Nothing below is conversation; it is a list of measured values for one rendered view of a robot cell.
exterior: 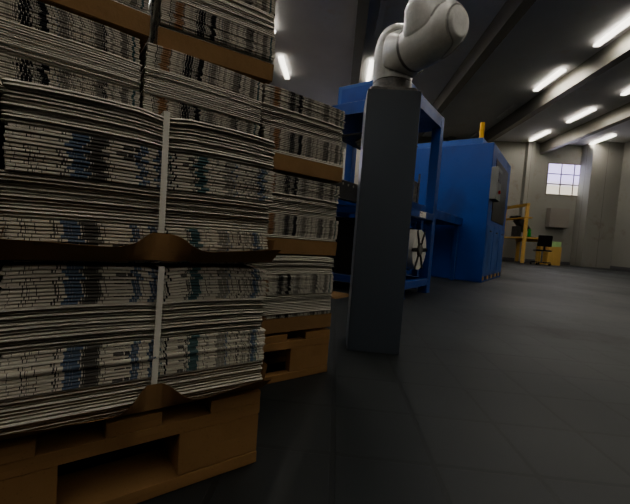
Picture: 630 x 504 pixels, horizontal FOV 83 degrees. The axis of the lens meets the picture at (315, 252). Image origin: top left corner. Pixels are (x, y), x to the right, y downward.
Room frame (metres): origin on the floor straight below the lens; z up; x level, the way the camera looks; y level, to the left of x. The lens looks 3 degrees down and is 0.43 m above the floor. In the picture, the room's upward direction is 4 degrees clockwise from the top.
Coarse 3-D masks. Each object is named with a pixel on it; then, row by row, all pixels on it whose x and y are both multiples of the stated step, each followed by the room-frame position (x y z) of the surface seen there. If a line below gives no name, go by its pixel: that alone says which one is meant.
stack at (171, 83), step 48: (0, 0) 0.64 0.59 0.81; (0, 48) 0.64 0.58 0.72; (48, 48) 0.68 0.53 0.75; (96, 48) 0.73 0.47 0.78; (144, 48) 0.82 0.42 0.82; (144, 96) 0.79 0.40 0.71; (192, 96) 0.84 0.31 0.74; (240, 96) 0.91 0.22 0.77; (288, 96) 1.00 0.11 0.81; (288, 144) 1.01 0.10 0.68; (336, 144) 1.11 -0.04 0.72; (288, 192) 1.02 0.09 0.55; (336, 192) 1.12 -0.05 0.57; (288, 288) 1.02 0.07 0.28; (288, 336) 1.19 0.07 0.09
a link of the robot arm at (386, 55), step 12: (396, 24) 1.39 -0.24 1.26; (384, 36) 1.39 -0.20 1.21; (396, 36) 1.34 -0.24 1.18; (384, 48) 1.38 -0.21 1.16; (396, 48) 1.33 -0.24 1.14; (384, 60) 1.38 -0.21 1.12; (396, 60) 1.34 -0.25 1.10; (384, 72) 1.39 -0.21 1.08; (396, 72) 1.37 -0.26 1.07; (408, 72) 1.37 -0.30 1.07
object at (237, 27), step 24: (168, 0) 0.83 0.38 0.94; (192, 0) 0.86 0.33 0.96; (216, 0) 0.89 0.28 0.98; (240, 0) 0.93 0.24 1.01; (264, 0) 0.96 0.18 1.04; (168, 24) 0.83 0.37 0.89; (192, 24) 0.86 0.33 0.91; (216, 24) 0.89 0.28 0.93; (240, 24) 0.92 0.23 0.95; (264, 24) 0.95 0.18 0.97; (240, 48) 0.92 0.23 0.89; (264, 48) 0.95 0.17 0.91; (240, 72) 0.93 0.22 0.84
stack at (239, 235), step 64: (0, 128) 0.44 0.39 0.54; (64, 128) 0.47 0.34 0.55; (128, 128) 0.51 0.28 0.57; (192, 128) 0.56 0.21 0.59; (0, 192) 0.43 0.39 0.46; (64, 192) 0.47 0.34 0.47; (128, 192) 0.51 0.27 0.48; (192, 192) 0.57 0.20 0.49; (256, 192) 0.63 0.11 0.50; (0, 320) 0.43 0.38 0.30; (64, 320) 0.47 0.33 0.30; (128, 320) 0.51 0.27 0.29; (192, 320) 0.57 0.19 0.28; (256, 320) 0.64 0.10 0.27; (0, 384) 0.43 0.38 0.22; (64, 384) 0.47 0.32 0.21; (128, 384) 0.52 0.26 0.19; (192, 384) 0.57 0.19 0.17; (0, 448) 0.43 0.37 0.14; (64, 448) 0.47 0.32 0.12; (192, 448) 0.58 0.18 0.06
